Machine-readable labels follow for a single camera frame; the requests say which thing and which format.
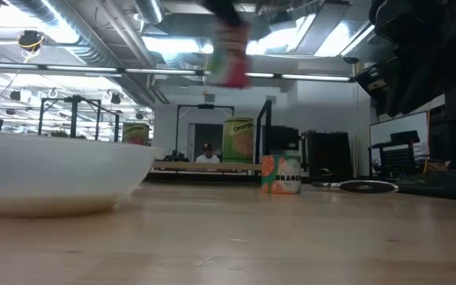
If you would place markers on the silver metal kitchen utensil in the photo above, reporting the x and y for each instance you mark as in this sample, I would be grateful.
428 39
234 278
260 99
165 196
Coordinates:
366 187

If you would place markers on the short orange-print oranges can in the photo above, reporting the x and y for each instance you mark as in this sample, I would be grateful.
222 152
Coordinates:
281 174

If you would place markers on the black metal table frame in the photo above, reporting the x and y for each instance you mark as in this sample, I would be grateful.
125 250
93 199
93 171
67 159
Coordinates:
196 178

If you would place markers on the black oven mitt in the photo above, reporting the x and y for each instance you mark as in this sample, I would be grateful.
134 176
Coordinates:
441 186

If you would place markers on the translucent white bowl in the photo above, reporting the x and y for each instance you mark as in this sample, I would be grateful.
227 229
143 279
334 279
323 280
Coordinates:
54 170

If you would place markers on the wooden shelf with black frame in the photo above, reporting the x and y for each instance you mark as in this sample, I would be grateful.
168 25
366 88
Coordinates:
212 166

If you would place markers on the thin black arch frame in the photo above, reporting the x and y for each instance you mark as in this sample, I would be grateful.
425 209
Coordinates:
206 106

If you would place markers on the silver ventilation duct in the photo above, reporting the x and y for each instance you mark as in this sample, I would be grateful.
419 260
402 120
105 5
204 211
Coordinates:
149 10

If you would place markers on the long overhead light bar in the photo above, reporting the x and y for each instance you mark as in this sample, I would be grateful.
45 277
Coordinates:
160 71

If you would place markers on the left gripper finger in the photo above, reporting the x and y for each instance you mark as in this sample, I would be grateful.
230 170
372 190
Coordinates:
224 12

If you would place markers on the black ceiling camera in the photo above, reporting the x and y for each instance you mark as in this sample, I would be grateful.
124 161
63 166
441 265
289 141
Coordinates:
31 39

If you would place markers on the tall green oranges can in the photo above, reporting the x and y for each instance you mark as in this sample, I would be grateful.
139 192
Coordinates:
238 140

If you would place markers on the white board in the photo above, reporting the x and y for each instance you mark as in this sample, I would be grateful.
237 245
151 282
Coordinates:
398 122

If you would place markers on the black cabinet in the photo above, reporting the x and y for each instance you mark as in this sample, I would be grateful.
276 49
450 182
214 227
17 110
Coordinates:
329 156

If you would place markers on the tomatoes can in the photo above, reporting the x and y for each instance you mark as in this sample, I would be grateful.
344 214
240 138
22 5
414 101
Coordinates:
135 132

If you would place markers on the black perforated stand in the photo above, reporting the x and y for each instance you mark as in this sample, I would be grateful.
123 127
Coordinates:
398 160

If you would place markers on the person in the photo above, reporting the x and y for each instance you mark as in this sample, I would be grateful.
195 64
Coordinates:
207 158

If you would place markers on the black box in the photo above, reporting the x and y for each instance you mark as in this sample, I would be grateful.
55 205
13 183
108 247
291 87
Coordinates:
283 138

